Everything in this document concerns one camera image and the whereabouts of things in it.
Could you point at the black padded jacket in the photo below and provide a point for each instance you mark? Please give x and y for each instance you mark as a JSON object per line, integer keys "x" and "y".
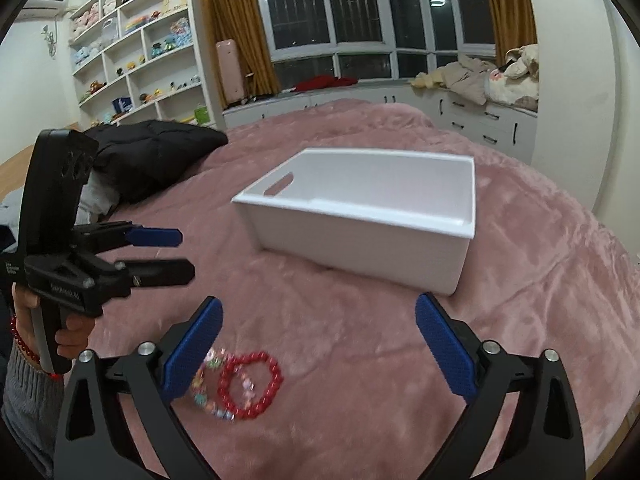
{"x": 146, "y": 158}

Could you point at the white air conditioner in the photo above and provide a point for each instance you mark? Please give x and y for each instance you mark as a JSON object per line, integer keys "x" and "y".
{"x": 38, "y": 10}

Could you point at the gold curtain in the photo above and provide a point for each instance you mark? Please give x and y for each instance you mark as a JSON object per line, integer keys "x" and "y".
{"x": 514, "y": 25}
{"x": 240, "y": 20}

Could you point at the left gold curtain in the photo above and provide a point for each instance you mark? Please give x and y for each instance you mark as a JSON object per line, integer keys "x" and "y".
{"x": 240, "y": 20}

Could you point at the red cloth on sill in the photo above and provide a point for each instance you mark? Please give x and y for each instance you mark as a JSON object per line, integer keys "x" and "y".
{"x": 324, "y": 81}

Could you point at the pink fuzzy blanket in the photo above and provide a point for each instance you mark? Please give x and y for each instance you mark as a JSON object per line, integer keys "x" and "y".
{"x": 362, "y": 396}

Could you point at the large bay window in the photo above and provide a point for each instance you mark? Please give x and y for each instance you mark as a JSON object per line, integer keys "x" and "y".
{"x": 372, "y": 39}

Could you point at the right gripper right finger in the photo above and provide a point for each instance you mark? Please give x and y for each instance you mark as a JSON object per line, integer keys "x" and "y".
{"x": 544, "y": 440}

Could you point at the person's left hand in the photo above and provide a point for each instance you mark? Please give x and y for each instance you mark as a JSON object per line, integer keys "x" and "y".
{"x": 71, "y": 340}

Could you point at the grey sweater left forearm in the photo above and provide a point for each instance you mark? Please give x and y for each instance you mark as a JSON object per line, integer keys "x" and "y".
{"x": 32, "y": 403}

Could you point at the pile of beige clothes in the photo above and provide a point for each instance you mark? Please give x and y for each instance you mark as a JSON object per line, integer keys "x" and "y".
{"x": 515, "y": 84}

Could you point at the grey quilt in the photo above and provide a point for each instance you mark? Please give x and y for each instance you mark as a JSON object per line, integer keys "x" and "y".
{"x": 98, "y": 199}

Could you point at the white display shelf unit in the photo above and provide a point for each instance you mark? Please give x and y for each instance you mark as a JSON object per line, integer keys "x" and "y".
{"x": 133, "y": 60}

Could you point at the white plastic storage bin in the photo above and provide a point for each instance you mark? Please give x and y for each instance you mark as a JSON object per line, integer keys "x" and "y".
{"x": 402, "y": 216}

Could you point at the pink suitcase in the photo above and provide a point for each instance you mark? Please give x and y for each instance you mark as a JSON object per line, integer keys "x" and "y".
{"x": 231, "y": 75}

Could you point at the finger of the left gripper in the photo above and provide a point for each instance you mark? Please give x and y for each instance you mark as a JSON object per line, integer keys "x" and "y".
{"x": 157, "y": 272}
{"x": 140, "y": 236}

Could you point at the right gold curtain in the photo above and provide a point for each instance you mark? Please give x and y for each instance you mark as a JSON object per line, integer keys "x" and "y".
{"x": 514, "y": 25}

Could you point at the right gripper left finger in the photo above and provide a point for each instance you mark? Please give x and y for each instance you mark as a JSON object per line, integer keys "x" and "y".
{"x": 94, "y": 440}

